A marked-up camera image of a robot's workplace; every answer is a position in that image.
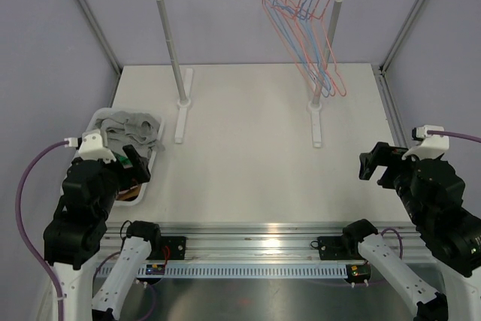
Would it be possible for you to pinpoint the pink hanger of grey top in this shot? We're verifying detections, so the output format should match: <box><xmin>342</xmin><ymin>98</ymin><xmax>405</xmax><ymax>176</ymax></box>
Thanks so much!
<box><xmin>261</xmin><ymin>0</ymin><xmax>328</xmax><ymax>97</ymax></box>

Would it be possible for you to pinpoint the silver clothes rack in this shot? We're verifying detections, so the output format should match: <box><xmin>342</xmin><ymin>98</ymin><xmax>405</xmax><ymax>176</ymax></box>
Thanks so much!
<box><xmin>156</xmin><ymin>0</ymin><xmax>343</xmax><ymax>148</ymax></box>

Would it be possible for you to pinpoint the pink hanger of brown top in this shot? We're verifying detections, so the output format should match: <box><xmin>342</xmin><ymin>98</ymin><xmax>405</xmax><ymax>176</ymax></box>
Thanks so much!
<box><xmin>283</xmin><ymin>0</ymin><xmax>341</xmax><ymax>92</ymax></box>

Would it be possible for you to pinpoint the green tank top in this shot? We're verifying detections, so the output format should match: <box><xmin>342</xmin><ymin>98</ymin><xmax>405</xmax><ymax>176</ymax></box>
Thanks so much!
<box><xmin>115</xmin><ymin>153</ymin><xmax>132</xmax><ymax>168</ymax></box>

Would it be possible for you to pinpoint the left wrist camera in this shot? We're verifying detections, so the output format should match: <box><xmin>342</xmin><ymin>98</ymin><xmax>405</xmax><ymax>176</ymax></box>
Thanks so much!
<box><xmin>64</xmin><ymin>129</ymin><xmax>116</xmax><ymax>164</ymax></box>

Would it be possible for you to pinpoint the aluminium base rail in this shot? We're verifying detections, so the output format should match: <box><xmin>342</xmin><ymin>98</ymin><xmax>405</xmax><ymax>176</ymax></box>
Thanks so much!
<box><xmin>99</xmin><ymin>221</ymin><xmax>434</xmax><ymax>264</ymax></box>

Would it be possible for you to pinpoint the brown tank top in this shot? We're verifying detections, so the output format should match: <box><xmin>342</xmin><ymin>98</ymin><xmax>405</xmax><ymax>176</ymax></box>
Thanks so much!
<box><xmin>117</xmin><ymin>185</ymin><xmax>142</xmax><ymax>201</ymax></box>

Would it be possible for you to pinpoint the blue hanger of mauve top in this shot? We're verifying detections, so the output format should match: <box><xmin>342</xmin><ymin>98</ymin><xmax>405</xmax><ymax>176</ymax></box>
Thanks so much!
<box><xmin>276</xmin><ymin>0</ymin><xmax>336</xmax><ymax>96</ymax></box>

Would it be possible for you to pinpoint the white plastic basket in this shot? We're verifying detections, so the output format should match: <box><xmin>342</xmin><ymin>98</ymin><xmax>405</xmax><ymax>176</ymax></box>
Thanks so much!
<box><xmin>85</xmin><ymin>107</ymin><xmax>165</xmax><ymax>207</ymax></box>

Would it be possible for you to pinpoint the white slotted cable duct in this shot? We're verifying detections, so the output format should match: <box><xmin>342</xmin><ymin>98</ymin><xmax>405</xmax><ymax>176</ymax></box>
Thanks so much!
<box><xmin>136</xmin><ymin>262</ymin><xmax>366</xmax><ymax>279</ymax></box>

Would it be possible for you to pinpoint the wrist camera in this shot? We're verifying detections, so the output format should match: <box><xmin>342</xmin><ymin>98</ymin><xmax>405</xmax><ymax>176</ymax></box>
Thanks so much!
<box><xmin>402</xmin><ymin>125</ymin><xmax>449</xmax><ymax>160</ymax></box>
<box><xmin>64</xmin><ymin>129</ymin><xmax>116</xmax><ymax>164</ymax></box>

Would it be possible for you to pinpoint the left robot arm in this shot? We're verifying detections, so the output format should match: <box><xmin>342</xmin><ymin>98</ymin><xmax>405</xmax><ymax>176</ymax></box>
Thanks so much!
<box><xmin>44</xmin><ymin>145</ymin><xmax>162</xmax><ymax>320</ymax></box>

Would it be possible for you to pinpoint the aluminium frame post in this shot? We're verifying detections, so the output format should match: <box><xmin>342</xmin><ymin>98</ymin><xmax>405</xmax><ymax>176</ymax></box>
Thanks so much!
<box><xmin>379</xmin><ymin>0</ymin><xmax>428</xmax><ymax>77</ymax></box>
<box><xmin>54</xmin><ymin>0</ymin><xmax>123</xmax><ymax>77</ymax></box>

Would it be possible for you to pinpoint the pink hanger of black top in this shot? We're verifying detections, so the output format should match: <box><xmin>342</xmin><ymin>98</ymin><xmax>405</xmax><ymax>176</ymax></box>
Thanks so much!
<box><xmin>298</xmin><ymin>0</ymin><xmax>347</xmax><ymax>105</ymax></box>

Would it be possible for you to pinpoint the right aluminium frame post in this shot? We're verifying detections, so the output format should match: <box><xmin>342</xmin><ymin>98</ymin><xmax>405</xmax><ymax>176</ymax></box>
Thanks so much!
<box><xmin>379</xmin><ymin>0</ymin><xmax>428</xmax><ymax>77</ymax></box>

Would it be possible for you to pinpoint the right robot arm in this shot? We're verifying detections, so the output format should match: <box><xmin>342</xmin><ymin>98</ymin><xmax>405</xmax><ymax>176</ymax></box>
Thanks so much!
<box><xmin>341</xmin><ymin>142</ymin><xmax>480</xmax><ymax>320</ymax></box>

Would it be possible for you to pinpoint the blue hanger of green top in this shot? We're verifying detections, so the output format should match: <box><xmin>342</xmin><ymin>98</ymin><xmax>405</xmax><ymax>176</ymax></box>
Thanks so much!
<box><xmin>268</xmin><ymin>0</ymin><xmax>331</xmax><ymax>98</ymax></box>

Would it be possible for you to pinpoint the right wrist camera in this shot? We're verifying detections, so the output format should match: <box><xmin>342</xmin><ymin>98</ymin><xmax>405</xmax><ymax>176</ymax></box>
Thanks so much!
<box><xmin>402</xmin><ymin>125</ymin><xmax>449</xmax><ymax>160</ymax></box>

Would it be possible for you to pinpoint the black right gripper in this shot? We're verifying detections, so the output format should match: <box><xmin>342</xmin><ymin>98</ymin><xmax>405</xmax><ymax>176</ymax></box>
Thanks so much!
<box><xmin>359</xmin><ymin>140</ymin><xmax>428</xmax><ymax>224</ymax></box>

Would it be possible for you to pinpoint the grey tank top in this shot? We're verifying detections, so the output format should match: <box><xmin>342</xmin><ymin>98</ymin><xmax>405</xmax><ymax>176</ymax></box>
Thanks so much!
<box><xmin>95</xmin><ymin>111</ymin><xmax>160</xmax><ymax>158</ymax></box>

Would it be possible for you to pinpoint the left aluminium frame post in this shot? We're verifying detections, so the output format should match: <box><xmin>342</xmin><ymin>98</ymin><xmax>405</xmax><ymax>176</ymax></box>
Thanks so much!
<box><xmin>54</xmin><ymin>0</ymin><xmax>123</xmax><ymax>77</ymax></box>

